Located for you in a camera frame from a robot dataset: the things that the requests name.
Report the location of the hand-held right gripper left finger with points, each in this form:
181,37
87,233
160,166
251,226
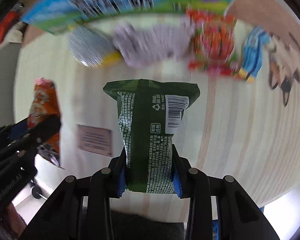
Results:
120,183

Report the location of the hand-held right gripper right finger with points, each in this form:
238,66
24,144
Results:
177,187

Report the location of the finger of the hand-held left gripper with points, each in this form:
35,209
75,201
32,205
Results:
46,128

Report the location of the orange snack packet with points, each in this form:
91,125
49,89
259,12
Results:
43,102

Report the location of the green snack packet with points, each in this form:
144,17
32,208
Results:
145,135

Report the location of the black caster wheel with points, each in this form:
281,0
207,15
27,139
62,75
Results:
36,191

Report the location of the pink paper label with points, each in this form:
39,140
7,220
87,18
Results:
95,140

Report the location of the silver snack packet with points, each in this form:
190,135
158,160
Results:
88,46

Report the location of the pale purple snack packet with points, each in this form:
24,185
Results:
150,43

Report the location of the colourful printed box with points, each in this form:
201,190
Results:
120,2

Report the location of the red snack packet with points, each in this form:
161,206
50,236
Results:
213,42

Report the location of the blue snack packet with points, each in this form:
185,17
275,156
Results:
253,52

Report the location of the cat plush toy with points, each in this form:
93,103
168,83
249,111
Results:
288,57

